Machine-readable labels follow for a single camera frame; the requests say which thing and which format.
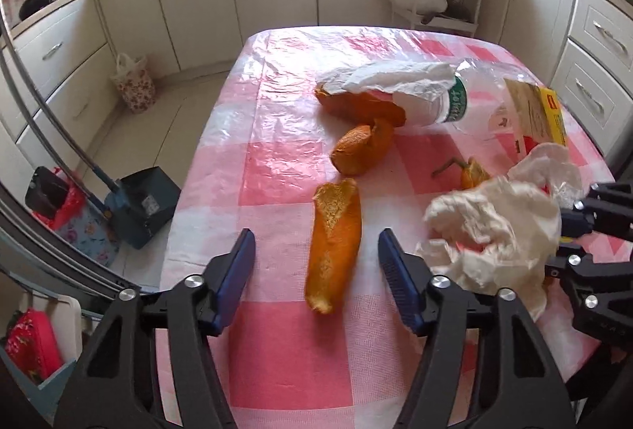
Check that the floral fabric bag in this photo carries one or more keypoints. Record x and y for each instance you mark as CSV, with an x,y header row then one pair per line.
x,y
133,85

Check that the curled orange peel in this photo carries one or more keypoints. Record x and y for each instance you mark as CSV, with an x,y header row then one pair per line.
x,y
358,150

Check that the yellow cardboard box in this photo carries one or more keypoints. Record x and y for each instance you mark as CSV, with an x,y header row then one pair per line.
x,y
531,112

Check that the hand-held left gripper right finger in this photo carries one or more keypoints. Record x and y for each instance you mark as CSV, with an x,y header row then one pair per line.
x,y
395,271

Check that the large wide orange peel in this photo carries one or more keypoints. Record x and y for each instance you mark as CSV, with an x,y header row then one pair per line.
x,y
356,105

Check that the grey metal rails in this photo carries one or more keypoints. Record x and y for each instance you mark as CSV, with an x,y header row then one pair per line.
x,y
59,246

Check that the clear plastic bottle green label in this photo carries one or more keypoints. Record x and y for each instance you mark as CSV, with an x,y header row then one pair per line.
x,y
457,103

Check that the large cream tissue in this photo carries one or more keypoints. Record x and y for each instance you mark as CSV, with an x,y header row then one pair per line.
x,y
494,221

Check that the small crumpled white tissue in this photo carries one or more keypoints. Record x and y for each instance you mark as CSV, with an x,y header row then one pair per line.
x,y
549,167

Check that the red patterned bag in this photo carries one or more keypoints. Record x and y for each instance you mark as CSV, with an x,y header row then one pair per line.
x,y
32,345

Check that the black clay pot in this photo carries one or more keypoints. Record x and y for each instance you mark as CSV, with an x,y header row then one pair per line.
x,y
37,1

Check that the white paper tissue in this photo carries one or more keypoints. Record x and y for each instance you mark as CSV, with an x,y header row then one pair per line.
x,y
395,80

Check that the small orange peel with stem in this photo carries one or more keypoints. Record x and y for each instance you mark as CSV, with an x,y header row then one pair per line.
x,y
472,174

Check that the dark blue dustpan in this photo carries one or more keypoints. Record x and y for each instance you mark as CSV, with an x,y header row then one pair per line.
x,y
146,206

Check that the long narrow orange peel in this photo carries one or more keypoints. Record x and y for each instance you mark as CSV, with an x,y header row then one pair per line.
x,y
336,251

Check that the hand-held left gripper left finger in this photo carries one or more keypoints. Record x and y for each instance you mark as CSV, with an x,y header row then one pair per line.
x,y
237,271

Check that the red plastic bag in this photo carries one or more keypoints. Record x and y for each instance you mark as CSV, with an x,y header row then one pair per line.
x,y
69,206

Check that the pink checkered plastic tablecloth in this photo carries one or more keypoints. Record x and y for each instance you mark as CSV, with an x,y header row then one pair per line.
x,y
277,172

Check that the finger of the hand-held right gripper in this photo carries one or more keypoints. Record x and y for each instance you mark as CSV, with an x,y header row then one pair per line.
x,y
598,290
576,224

